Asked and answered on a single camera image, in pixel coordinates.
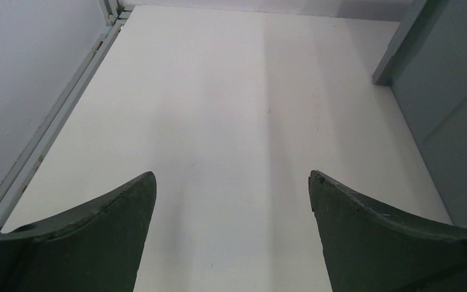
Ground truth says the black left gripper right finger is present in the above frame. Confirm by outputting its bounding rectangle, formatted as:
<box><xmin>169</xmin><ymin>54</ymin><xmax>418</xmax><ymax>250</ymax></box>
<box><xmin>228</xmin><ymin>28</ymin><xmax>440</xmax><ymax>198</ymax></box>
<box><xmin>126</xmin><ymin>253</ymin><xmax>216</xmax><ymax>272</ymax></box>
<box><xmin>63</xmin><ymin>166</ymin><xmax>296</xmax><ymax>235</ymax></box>
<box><xmin>308</xmin><ymin>170</ymin><xmax>467</xmax><ymax>291</ymax></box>

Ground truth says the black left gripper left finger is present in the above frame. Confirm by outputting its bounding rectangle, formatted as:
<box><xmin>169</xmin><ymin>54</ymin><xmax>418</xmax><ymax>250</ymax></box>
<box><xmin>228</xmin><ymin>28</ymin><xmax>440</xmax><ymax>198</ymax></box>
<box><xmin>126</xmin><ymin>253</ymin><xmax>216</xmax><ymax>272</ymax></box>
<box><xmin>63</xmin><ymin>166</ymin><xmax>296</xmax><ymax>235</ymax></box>
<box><xmin>0</xmin><ymin>172</ymin><xmax>157</xmax><ymax>291</ymax></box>

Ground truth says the grey plastic storage bin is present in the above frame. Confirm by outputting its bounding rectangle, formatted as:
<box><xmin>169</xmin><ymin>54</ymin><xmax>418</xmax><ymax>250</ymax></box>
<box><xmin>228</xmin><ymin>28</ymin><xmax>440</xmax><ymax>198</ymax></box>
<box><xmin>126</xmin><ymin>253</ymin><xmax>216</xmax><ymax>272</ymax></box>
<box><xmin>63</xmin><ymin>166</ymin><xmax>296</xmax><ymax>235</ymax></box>
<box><xmin>372</xmin><ymin>1</ymin><xmax>467</xmax><ymax>228</ymax></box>

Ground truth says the left aluminium frame profile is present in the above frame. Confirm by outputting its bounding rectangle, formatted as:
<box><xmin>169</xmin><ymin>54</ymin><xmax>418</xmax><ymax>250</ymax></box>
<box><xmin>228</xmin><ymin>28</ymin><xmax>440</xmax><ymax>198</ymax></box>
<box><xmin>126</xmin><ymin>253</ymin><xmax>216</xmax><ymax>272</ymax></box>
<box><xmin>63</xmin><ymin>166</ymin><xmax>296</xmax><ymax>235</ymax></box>
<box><xmin>0</xmin><ymin>1</ymin><xmax>135</xmax><ymax>231</ymax></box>

